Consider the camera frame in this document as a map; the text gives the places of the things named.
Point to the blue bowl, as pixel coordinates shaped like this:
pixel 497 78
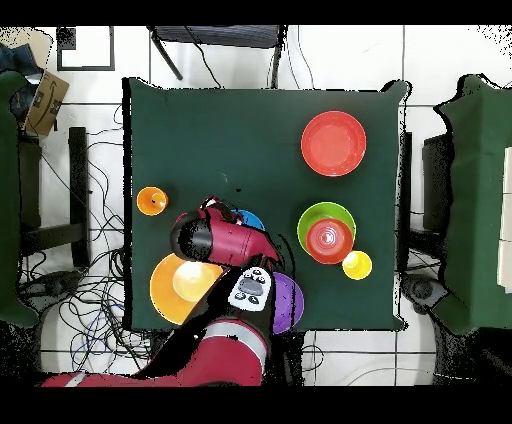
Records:
pixel 252 219

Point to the green bowl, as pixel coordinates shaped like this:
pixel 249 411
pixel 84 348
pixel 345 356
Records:
pixel 316 212

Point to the small orange bowl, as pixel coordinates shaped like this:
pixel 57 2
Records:
pixel 329 240

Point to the purple bowl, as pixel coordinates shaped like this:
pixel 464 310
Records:
pixel 290 304

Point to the red cup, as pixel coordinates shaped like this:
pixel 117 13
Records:
pixel 180 218

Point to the dark green tablecloth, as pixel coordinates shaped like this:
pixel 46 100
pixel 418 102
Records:
pixel 224 140

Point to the wide shallow orange bowl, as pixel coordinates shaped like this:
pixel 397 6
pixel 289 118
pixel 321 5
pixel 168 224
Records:
pixel 333 143

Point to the stepped orange-yellow cup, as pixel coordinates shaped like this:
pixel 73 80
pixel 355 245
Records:
pixel 152 201

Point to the yellow cup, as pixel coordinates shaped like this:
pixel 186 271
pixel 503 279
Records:
pixel 356 266

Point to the large yellow bowl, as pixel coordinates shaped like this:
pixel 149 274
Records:
pixel 168 292

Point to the dark grey chair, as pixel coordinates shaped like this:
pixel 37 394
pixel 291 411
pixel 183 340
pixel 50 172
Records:
pixel 220 35

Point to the black metal stand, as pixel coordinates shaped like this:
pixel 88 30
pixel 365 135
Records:
pixel 78 180

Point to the black box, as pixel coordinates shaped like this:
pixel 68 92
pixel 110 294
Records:
pixel 436 180

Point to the green clothed side table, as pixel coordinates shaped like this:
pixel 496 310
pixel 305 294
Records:
pixel 8 200
pixel 476 180

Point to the cardboard box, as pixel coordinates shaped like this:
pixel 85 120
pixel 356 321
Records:
pixel 46 104

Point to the white papers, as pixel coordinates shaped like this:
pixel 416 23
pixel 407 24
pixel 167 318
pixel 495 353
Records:
pixel 507 200

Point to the blue fabric bundle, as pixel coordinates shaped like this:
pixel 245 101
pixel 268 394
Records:
pixel 16 60

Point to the black square frame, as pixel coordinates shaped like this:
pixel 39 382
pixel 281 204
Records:
pixel 66 38

